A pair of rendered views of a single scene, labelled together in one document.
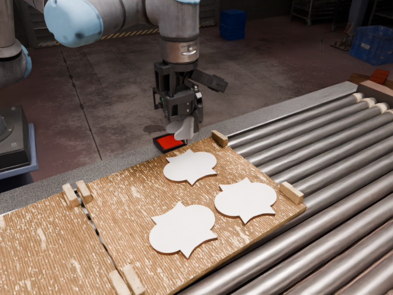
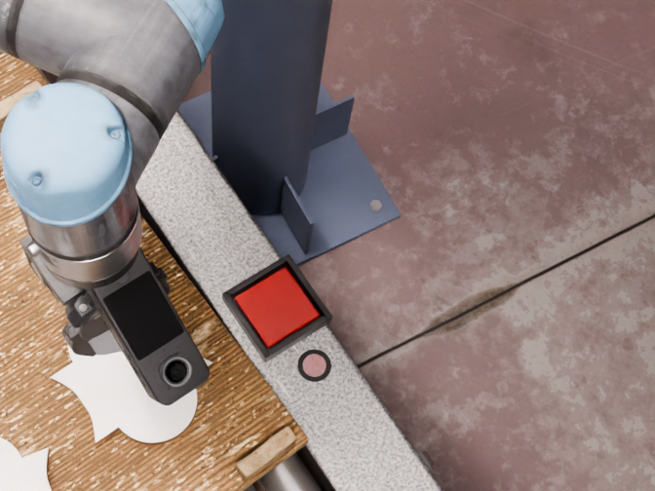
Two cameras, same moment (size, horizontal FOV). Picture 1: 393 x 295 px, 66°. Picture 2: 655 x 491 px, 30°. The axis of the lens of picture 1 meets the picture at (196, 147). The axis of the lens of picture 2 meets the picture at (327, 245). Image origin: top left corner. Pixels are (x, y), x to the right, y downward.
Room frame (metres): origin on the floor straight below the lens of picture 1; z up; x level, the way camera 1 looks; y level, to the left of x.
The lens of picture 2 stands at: (0.69, -0.30, 2.02)
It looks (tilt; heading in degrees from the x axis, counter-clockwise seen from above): 68 degrees down; 76
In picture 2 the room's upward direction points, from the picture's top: 12 degrees clockwise
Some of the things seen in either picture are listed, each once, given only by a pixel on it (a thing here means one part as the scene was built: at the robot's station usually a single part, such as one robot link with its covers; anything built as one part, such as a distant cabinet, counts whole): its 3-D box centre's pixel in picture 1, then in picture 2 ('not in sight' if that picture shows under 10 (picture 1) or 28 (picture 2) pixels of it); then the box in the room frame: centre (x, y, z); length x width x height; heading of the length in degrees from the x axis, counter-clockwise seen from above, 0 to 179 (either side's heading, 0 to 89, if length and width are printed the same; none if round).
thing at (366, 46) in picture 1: (376, 44); not in sight; (4.12, -2.41, 0.19); 0.50 x 0.41 x 0.37; 19
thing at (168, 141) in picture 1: (169, 143); (277, 308); (0.74, 0.08, 0.92); 0.06 x 0.06 x 0.01; 31
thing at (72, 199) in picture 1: (71, 195); (19, 106); (0.50, 0.28, 0.95); 0.06 x 0.02 x 0.03; 36
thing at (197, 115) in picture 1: (193, 114); (92, 325); (0.59, 0.01, 1.11); 0.05 x 0.02 x 0.09; 34
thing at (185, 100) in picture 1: (178, 88); (91, 258); (0.59, 0.04, 1.17); 0.09 x 0.08 x 0.12; 124
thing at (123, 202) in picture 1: (188, 198); (21, 373); (0.51, 0.02, 0.93); 0.41 x 0.35 x 0.02; 124
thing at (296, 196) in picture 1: (291, 192); not in sight; (0.51, -0.22, 0.95); 0.06 x 0.02 x 0.03; 34
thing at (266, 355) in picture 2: (169, 142); (277, 307); (0.74, 0.08, 0.92); 0.08 x 0.08 x 0.02; 31
